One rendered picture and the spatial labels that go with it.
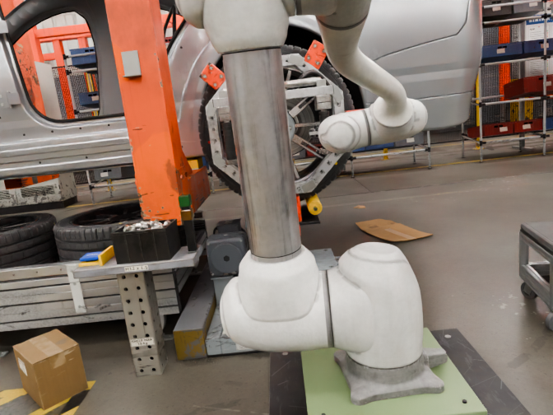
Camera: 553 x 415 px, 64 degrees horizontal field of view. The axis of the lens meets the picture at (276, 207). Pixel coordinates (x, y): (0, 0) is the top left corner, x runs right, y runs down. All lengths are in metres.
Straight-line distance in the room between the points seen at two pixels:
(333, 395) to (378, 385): 0.09
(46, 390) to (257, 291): 1.14
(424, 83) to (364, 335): 1.64
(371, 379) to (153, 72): 1.29
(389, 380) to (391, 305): 0.15
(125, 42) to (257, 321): 1.23
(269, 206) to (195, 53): 1.57
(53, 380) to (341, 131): 1.30
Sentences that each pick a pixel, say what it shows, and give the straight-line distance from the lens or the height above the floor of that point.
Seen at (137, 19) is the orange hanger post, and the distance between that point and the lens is 1.79.
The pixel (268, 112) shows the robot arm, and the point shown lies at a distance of 0.76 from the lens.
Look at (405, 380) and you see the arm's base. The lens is 0.94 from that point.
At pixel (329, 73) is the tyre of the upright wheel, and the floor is 1.04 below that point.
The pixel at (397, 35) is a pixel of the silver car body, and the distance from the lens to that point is 2.31.
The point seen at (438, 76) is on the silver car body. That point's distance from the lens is 2.34.
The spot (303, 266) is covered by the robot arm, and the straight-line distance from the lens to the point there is 0.84.
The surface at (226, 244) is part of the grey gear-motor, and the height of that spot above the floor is 0.38.
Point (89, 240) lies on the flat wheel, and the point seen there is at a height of 0.46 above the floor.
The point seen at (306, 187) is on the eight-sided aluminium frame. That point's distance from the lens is 1.81.
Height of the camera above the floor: 0.90
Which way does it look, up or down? 12 degrees down
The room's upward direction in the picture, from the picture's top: 7 degrees counter-clockwise
